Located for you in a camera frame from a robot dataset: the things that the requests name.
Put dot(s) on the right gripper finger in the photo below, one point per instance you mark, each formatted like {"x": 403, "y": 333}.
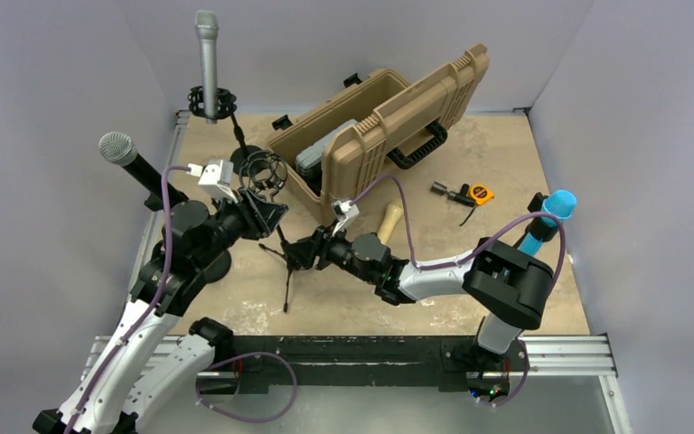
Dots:
{"x": 319, "y": 237}
{"x": 301, "y": 255}

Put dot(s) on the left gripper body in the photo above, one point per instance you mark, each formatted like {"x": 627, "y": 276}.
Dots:
{"x": 233, "y": 221}

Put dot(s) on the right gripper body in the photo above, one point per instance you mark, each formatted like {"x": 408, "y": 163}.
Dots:
{"x": 337, "y": 250}

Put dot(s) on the black tripod shock mount stand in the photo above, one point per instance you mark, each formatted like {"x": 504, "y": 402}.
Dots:
{"x": 264, "y": 173}

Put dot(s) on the black round base stand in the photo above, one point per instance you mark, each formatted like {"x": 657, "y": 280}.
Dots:
{"x": 215, "y": 271}

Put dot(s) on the cream microphone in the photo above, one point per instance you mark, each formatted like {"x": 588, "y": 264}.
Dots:
{"x": 393, "y": 213}

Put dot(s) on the black microphone silver grille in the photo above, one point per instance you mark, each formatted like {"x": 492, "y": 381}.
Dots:
{"x": 118, "y": 149}

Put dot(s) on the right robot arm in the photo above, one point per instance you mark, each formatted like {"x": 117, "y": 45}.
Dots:
{"x": 511, "y": 284}

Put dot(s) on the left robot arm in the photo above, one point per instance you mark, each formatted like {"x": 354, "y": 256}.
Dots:
{"x": 120, "y": 394}

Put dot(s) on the right round base stand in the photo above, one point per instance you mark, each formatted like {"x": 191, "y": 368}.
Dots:
{"x": 537, "y": 228}

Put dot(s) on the blue microphone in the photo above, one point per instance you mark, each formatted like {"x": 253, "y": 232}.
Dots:
{"x": 561, "y": 204}

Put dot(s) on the grey foam insert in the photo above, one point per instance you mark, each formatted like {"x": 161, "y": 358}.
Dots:
{"x": 308, "y": 161}

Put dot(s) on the tan hard case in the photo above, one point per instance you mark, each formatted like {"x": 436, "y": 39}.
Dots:
{"x": 378, "y": 124}

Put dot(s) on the black silver adapter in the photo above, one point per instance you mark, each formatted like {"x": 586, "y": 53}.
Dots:
{"x": 463, "y": 199}

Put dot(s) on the orange tape measure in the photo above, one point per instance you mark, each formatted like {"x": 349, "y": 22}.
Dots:
{"x": 480, "y": 194}

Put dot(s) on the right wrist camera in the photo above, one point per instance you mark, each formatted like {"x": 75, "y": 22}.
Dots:
{"x": 346, "y": 211}

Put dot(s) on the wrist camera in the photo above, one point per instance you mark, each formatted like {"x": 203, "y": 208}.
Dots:
{"x": 215, "y": 179}
{"x": 346, "y": 211}

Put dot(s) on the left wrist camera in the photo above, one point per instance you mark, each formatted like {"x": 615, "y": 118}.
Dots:
{"x": 215, "y": 179}

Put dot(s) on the rear shock mount stand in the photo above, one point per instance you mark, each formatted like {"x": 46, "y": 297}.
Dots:
{"x": 245, "y": 156}

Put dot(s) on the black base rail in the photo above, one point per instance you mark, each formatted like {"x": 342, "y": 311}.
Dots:
{"x": 447, "y": 363}

